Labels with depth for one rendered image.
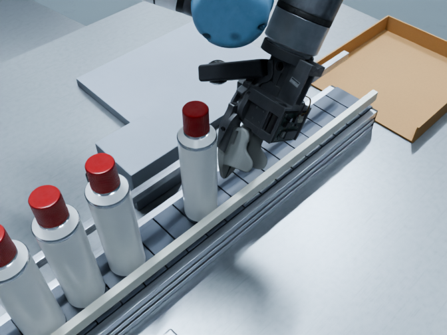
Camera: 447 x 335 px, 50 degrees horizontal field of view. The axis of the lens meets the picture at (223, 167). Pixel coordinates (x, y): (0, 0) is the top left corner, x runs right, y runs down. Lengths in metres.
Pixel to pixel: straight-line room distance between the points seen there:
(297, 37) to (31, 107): 0.62
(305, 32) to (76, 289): 0.42
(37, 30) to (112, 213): 0.80
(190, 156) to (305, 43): 0.20
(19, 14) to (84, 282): 0.90
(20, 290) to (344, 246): 0.47
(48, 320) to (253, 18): 0.41
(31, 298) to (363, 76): 0.80
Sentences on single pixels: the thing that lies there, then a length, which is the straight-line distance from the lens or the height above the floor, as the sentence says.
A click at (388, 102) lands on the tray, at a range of 1.04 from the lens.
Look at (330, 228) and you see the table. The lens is 0.79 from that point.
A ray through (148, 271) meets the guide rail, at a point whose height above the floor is 0.91.
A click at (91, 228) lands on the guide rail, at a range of 0.64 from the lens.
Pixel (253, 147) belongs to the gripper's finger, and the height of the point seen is 0.97.
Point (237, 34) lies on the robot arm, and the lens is 0.47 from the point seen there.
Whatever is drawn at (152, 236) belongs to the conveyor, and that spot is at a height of 0.88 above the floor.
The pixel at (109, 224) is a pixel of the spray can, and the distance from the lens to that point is 0.58.
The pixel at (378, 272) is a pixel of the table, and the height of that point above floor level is 0.83.
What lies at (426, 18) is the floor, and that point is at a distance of 3.13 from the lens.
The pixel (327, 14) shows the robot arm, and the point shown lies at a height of 1.16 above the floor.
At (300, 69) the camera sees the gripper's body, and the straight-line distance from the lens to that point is 0.62.
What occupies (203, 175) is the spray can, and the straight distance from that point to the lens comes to 0.63.
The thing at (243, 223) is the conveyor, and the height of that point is 0.87.
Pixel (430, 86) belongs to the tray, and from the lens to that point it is 1.11.
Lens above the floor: 1.46
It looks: 48 degrees down
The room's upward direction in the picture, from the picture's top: straight up
